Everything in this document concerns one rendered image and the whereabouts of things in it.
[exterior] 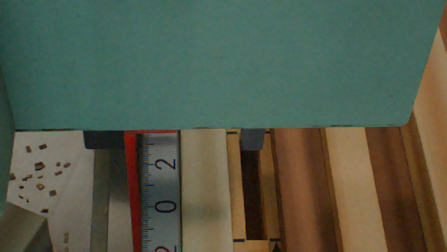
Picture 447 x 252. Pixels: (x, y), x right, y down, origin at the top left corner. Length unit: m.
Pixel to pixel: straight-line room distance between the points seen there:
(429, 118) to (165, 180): 0.11
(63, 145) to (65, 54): 0.29
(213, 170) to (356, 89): 0.09
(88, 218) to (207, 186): 0.18
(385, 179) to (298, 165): 0.04
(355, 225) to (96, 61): 0.12
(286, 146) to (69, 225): 0.19
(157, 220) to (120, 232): 0.17
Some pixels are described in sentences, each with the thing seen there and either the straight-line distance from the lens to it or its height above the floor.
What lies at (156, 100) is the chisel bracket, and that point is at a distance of 0.29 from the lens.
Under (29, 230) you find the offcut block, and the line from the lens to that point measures 0.49.
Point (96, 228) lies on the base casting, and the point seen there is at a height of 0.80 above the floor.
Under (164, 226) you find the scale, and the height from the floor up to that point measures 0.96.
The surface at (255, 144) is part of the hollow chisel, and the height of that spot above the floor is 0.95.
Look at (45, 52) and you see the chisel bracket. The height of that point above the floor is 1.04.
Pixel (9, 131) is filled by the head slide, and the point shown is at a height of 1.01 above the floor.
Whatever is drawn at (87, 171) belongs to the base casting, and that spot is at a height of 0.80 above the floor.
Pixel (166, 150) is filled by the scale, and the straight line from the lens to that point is 0.36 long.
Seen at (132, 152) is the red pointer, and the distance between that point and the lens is 0.37.
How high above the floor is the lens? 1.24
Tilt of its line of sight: 51 degrees down
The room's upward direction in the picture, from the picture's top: 3 degrees clockwise
